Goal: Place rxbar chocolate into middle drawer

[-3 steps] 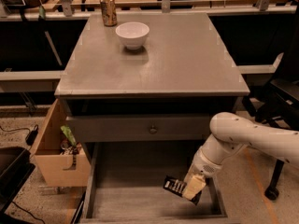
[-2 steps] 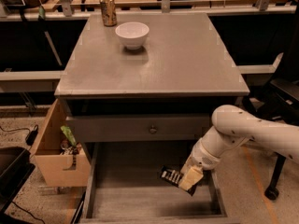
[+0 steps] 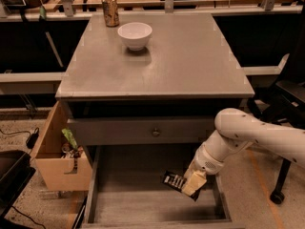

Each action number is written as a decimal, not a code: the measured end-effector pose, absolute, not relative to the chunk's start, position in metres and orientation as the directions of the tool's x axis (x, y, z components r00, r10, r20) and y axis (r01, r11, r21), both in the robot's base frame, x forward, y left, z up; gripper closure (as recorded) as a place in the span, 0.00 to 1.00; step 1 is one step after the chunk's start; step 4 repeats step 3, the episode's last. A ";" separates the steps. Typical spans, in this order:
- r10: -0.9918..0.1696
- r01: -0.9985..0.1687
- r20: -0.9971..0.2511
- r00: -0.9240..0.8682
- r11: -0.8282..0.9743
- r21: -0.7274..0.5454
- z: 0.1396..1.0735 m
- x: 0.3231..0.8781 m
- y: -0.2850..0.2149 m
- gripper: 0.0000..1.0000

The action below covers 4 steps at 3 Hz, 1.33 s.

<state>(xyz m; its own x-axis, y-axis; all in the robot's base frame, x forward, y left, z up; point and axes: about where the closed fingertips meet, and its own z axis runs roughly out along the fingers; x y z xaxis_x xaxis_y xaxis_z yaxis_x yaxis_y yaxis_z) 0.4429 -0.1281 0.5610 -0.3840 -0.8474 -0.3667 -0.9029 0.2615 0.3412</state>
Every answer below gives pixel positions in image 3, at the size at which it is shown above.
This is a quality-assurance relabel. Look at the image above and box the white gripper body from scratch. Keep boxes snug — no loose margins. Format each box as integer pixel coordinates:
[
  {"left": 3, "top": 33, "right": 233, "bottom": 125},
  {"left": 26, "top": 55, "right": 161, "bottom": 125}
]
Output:
[{"left": 193, "top": 145, "right": 224, "bottom": 175}]

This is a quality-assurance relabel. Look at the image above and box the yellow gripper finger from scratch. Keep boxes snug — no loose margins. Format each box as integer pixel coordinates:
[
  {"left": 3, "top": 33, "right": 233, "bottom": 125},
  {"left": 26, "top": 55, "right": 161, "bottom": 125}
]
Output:
[
  {"left": 184, "top": 161, "right": 197, "bottom": 179},
  {"left": 184, "top": 170, "right": 207, "bottom": 192}
]

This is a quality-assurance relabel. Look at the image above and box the black rxbar chocolate wrapper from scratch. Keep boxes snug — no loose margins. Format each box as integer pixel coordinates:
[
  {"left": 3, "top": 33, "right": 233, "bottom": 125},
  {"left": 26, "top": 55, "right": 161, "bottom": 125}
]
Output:
[{"left": 162, "top": 171, "right": 200, "bottom": 201}]

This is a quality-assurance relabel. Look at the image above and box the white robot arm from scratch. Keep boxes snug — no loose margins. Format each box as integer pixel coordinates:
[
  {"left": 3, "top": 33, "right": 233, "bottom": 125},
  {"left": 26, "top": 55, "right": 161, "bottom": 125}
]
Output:
[{"left": 182, "top": 108, "right": 305, "bottom": 197}]

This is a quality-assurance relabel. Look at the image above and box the round metal drawer knob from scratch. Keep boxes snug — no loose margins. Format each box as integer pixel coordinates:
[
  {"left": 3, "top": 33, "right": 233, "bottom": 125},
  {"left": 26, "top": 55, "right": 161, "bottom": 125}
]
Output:
[{"left": 152, "top": 128, "right": 161, "bottom": 137}]

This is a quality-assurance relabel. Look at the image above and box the open grey middle drawer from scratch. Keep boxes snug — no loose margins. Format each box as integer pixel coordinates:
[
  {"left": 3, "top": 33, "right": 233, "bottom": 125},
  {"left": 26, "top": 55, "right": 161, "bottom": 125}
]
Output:
[{"left": 82, "top": 144, "right": 245, "bottom": 229}]

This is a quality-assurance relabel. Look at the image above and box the closed grey top drawer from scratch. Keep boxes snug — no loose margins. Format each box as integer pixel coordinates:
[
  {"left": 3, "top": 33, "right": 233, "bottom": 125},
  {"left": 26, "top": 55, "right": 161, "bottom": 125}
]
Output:
[{"left": 68, "top": 116, "right": 214, "bottom": 146}]

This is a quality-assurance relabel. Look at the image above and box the grey wooden drawer cabinet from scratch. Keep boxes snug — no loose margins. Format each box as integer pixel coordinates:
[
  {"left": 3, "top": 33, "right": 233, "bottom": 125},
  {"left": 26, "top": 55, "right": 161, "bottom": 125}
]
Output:
[{"left": 55, "top": 12, "right": 255, "bottom": 229}]

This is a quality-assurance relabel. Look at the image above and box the black office chair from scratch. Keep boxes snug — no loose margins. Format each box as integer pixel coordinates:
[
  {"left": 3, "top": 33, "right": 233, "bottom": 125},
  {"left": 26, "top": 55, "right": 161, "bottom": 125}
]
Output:
[{"left": 247, "top": 45, "right": 305, "bottom": 206}]

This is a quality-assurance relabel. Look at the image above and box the green packet in box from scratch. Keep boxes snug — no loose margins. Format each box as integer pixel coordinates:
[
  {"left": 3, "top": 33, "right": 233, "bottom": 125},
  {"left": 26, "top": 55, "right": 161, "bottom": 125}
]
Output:
[{"left": 62, "top": 128, "right": 78, "bottom": 150}]

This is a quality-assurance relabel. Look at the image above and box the light wooden box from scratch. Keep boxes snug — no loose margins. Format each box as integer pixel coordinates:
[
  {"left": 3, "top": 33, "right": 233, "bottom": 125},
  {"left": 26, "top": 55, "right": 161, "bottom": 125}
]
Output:
[{"left": 33, "top": 102, "right": 92, "bottom": 191}]

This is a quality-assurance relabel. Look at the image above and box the white ceramic bowl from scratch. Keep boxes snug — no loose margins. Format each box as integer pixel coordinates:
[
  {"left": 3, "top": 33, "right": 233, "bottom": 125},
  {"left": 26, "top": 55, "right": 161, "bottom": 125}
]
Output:
[{"left": 117, "top": 22, "right": 153, "bottom": 51}]

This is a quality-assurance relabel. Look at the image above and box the black power adapter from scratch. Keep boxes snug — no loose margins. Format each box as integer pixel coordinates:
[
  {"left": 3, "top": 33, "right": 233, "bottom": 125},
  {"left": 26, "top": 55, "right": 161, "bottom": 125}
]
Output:
[{"left": 26, "top": 128, "right": 39, "bottom": 149}]

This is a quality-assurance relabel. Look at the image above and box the black bin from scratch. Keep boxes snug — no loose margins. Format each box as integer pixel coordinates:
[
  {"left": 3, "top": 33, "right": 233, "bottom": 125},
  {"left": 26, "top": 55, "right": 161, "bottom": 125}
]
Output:
[{"left": 0, "top": 150, "right": 35, "bottom": 218}]

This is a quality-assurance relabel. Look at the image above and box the gold soda can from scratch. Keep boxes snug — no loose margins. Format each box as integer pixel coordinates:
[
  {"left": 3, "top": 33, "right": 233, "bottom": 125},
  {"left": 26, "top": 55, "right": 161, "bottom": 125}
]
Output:
[{"left": 102, "top": 0, "right": 119, "bottom": 27}]

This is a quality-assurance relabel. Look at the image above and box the grey metal rail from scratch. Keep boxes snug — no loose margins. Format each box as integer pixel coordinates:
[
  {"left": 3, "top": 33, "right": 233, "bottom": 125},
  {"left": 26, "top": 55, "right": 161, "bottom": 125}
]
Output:
[{"left": 0, "top": 73, "right": 65, "bottom": 94}]

